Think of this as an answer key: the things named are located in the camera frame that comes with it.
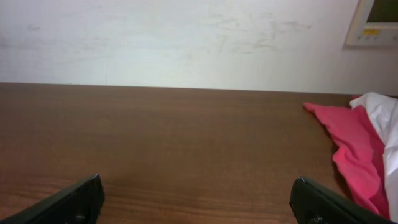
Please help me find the beige wall control panel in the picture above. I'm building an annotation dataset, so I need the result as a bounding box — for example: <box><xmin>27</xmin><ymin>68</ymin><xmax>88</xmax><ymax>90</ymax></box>
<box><xmin>345</xmin><ymin>0</ymin><xmax>397</xmax><ymax>47</ymax></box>

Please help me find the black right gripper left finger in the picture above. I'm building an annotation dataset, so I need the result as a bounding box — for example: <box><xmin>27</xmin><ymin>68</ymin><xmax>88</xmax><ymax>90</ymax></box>
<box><xmin>1</xmin><ymin>174</ymin><xmax>105</xmax><ymax>224</ymax></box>

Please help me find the white t-shirt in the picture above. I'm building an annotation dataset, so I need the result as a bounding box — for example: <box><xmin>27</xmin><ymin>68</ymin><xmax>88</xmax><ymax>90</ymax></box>
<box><xmin>349</xmin><ymin>92</ymin><xmax>397</xmax><ymax>222</ymax></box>

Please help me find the red t-shirt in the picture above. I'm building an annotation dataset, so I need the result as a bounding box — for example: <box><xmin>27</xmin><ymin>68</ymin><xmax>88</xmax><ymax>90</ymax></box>
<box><xmin>303</xmin><ymin>103</ymin><xmax>390</xmax><ymax>219</ymax></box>

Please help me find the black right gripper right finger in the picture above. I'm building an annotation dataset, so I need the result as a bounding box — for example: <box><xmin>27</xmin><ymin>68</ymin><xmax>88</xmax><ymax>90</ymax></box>
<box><xmin>289</xmin><ymin>177</ymin><xmax>394</xmax><ymax>224</ymax></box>

